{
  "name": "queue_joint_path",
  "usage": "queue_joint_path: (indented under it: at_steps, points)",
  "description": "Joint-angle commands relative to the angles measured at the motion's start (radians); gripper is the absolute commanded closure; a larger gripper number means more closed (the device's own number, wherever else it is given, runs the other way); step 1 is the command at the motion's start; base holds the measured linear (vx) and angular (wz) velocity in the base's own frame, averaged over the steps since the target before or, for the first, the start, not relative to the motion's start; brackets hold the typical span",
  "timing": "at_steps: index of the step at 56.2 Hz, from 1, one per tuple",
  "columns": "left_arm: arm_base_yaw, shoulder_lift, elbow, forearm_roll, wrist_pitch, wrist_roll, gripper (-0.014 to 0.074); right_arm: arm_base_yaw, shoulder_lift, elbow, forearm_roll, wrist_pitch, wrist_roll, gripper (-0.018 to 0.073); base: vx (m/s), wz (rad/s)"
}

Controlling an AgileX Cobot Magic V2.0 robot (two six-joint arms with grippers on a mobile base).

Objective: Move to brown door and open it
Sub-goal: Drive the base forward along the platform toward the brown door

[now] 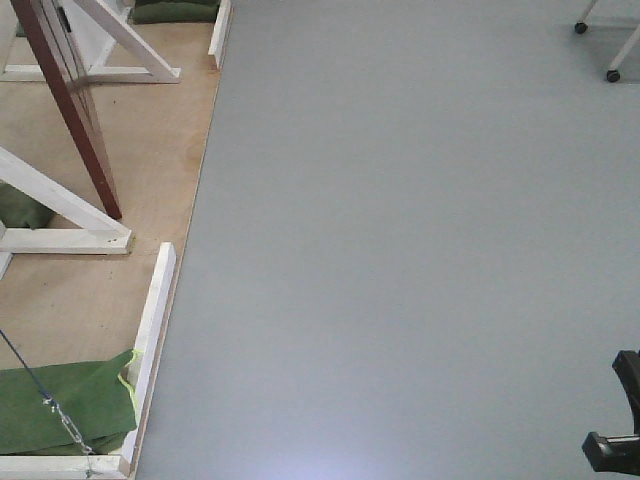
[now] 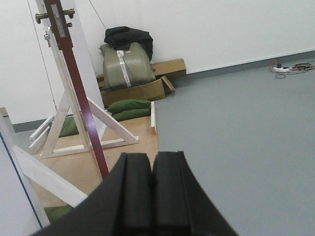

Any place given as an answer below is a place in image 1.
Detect steel guy wire with turnbuckle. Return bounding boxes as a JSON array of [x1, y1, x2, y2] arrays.
[[0, 329, 96, 479]]

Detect green sandbag upper far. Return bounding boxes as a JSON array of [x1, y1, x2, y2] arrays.
[[132, 0, 220, 24]]

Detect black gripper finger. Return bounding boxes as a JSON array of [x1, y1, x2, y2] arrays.
[[582, 432, 639, 474], [612, 350, 639, 434]]

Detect white wooden door frame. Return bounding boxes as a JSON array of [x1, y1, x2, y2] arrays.
[[0, 0, 232, 480]]

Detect brown wooden door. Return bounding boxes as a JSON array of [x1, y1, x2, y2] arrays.
[[10, 0, 122, 220]]

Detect green sandbag under brace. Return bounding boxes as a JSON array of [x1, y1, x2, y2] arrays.
[[1, 183, 55, 230]]

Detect white rolling cart legs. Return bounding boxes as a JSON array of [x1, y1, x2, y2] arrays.
[[573, 0, 640, 84]]

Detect plywood base platform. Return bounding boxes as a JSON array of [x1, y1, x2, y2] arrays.
[[1, 24, 219, 370]]

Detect green sandbag near corner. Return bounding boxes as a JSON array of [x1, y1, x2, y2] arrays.
[[1, 350, 139, 455]]

